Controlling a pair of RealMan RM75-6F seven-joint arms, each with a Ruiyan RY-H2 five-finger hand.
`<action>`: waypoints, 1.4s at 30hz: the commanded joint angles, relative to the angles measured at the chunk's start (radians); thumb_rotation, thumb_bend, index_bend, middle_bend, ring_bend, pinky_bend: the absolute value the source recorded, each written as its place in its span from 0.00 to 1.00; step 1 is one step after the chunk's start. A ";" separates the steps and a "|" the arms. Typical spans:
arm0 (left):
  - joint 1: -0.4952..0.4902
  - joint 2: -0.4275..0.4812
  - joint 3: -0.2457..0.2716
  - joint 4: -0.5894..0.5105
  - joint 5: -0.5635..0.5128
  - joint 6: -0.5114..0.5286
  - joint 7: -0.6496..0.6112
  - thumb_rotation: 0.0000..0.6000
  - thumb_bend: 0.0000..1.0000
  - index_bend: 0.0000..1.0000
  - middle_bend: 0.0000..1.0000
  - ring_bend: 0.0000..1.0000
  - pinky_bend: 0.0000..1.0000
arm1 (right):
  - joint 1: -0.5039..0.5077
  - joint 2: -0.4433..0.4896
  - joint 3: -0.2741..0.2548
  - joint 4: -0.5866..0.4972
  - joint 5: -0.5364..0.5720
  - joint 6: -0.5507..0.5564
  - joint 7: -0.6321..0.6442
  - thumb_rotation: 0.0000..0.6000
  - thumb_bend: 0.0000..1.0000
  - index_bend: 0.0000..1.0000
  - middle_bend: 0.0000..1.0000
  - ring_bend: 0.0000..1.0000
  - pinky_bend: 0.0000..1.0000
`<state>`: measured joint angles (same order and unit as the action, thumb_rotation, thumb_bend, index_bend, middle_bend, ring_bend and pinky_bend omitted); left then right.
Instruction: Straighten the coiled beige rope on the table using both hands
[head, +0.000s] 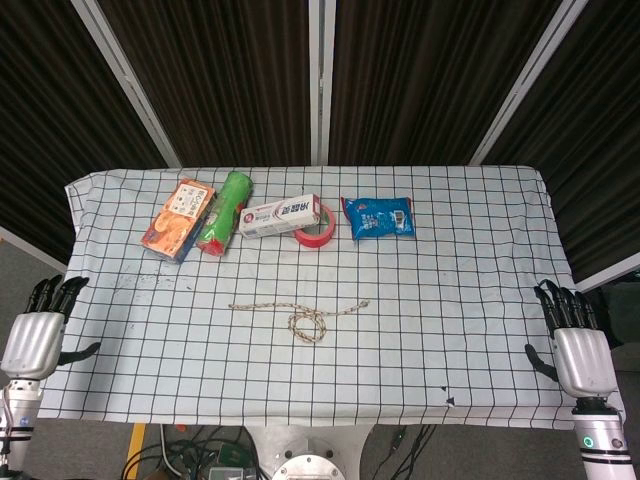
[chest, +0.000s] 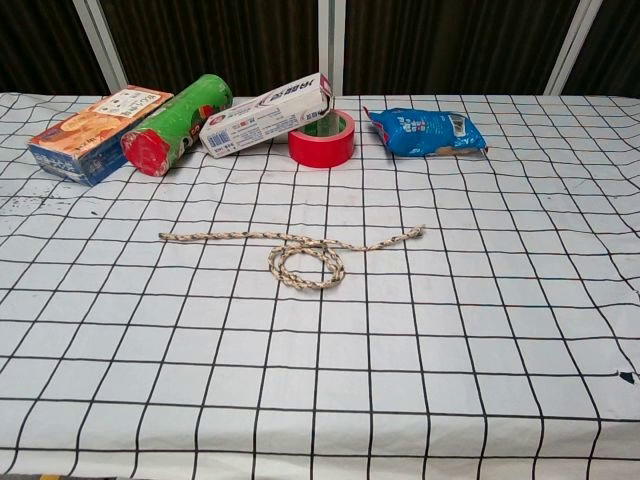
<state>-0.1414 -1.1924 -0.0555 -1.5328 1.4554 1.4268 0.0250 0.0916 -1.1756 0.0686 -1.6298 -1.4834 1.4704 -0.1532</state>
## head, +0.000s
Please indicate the orange cracker box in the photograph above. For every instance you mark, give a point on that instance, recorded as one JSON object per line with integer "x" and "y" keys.
{"x": 172, "y": 227}

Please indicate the white toothpaste box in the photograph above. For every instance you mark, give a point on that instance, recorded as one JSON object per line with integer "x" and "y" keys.
{"x": 277, "y": 216}

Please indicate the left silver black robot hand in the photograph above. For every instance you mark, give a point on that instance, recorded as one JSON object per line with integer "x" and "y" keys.
{"x": 32, "y": 345}

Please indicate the red tape roll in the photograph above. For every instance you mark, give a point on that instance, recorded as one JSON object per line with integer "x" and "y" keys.
{"x": 312, "y": 240}

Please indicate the blue snack bag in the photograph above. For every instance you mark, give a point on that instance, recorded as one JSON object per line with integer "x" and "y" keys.
{"x": 380, "y": 217}

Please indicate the yellow floor strip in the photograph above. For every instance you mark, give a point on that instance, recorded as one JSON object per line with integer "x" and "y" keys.
{"x": 135, "y": 445}

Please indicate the green chips can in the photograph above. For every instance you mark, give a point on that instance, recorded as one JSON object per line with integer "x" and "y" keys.
{"x": 225, "y": 210}

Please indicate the grey metal partition post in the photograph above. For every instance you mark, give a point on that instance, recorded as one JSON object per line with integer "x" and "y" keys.
{"x": 321, "y": 80}
{"x": 125, "y": 75}
{"x": 530, "y": 75}

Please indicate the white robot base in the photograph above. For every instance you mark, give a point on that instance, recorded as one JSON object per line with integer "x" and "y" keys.
{"x": 310, "y": 455}

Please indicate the white black checkered tablecloth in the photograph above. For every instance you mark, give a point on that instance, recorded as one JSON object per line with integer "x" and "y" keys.
{"x": 350, "y": 380}

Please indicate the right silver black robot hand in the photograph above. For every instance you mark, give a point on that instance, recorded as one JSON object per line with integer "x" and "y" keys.
{"x": 585, "y": 360}

